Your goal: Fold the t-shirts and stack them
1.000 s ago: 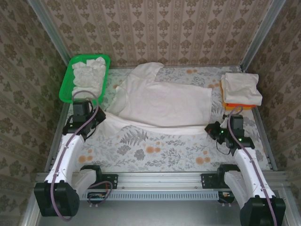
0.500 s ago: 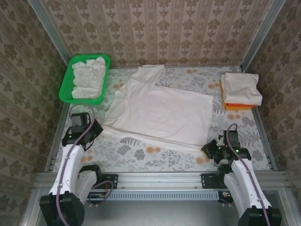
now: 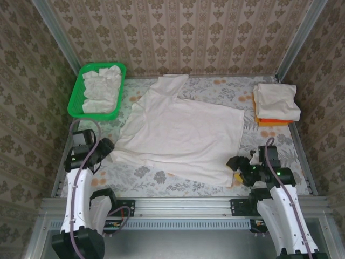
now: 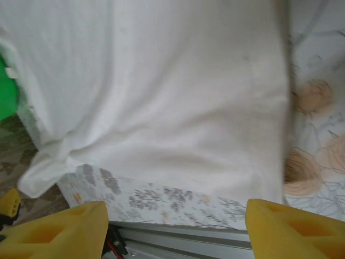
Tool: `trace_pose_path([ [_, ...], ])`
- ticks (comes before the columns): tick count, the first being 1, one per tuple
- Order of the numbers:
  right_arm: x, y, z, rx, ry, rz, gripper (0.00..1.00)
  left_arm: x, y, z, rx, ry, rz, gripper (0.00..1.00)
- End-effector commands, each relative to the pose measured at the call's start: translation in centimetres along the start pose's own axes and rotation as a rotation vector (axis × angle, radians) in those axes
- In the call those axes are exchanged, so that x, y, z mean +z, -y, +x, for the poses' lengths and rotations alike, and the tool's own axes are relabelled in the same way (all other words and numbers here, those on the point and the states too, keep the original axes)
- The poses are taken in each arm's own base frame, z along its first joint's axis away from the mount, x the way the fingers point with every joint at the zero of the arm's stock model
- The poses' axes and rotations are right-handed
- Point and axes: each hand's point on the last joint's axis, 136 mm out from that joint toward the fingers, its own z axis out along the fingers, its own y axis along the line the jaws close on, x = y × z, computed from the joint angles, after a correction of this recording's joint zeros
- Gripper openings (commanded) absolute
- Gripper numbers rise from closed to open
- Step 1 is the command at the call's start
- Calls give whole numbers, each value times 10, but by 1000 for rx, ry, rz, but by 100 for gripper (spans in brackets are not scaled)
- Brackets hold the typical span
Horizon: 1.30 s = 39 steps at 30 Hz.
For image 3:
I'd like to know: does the white t-shirt with red print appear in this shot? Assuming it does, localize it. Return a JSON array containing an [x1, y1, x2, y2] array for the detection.
[[110, 73, 245, 188]]

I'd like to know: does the white crumpled t-shirt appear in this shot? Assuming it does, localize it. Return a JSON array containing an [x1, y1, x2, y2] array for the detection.
[[81, 98, 119, 114], [98, 64, 122, 80], [82, 70, 122, 100]]

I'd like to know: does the green plastic basket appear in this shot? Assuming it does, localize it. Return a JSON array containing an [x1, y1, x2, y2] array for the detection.
[[67, 62, 127, 121]]

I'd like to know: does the black wiring box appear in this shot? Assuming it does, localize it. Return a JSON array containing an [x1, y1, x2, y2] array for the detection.
[[250, 219, 269, 233], [103, 220, 122, 234]]

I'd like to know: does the floral patterned table cover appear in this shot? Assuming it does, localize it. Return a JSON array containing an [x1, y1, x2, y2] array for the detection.
[[60, 75, 311, 197]]

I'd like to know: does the folded yellow t-shirt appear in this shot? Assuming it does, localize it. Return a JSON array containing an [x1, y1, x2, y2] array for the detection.
[[252, 91, 289, 127]]

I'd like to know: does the folded white t-shirt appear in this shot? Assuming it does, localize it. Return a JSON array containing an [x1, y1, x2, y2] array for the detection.
[[253, 83, 301, 122]]

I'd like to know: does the grey metal base panel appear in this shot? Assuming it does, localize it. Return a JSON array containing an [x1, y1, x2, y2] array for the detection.
[[40, 229, 332, 259]]

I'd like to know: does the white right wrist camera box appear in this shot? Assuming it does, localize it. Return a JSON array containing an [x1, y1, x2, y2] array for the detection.
[[249, 149, 261, 167]]

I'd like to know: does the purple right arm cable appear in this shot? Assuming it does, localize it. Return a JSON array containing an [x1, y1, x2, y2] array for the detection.
[[264, 137, 315, 259]]

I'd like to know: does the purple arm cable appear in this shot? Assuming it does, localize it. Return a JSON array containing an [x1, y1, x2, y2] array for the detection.
[[264, 137, 315, 259], [68, 118, 133, 259]]

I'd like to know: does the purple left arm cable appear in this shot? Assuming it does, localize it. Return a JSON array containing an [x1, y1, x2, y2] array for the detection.
[[68, 118, 133, 259]]

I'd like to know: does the grey slotted cable duct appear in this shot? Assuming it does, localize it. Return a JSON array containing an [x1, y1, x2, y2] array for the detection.
[[50, 220, 253, 230]]

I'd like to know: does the aluminium frame post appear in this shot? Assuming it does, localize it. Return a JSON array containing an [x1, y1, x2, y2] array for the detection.
[[32, 0, 81, 73], [276, 0, 328, 79]]

